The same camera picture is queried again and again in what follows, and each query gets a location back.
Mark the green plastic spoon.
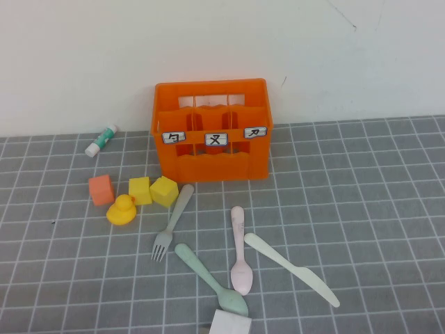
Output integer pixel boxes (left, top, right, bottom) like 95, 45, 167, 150
174, 243, 250, 317

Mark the white label knife character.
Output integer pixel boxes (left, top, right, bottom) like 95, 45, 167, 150
243, 126, 268, 140

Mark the cream plastic knife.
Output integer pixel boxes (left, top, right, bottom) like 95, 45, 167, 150
243, 232, 341, 309

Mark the yellow rubber duck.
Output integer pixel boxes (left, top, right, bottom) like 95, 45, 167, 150
106, 193, 137, 227

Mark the orange plastic cutlery holder crate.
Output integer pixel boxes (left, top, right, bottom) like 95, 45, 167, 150
150, 77, 275, 184

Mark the grey plastic fork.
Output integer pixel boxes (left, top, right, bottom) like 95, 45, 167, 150
150, 184, 195, 262

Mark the white green glue stick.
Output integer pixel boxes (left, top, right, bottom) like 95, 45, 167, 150
84, 125, 118, 158

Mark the white rectangular box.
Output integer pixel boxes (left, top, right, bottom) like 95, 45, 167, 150
208, 308, 252, 334

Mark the orange foam cube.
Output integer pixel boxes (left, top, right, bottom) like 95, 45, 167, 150
88, 174, 116, 207

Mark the white label spoon character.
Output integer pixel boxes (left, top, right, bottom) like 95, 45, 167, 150
161, 131, 187, 145

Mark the yellow foam cube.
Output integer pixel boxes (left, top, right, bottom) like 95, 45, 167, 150
128, 176, 153, 207
149, 175, 179, 209

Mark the pink plastic spoon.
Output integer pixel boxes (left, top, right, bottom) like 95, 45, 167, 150
230, 205, 254, 296

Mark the white label fork character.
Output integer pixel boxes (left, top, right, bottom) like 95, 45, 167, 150
204, 132, 229, 147

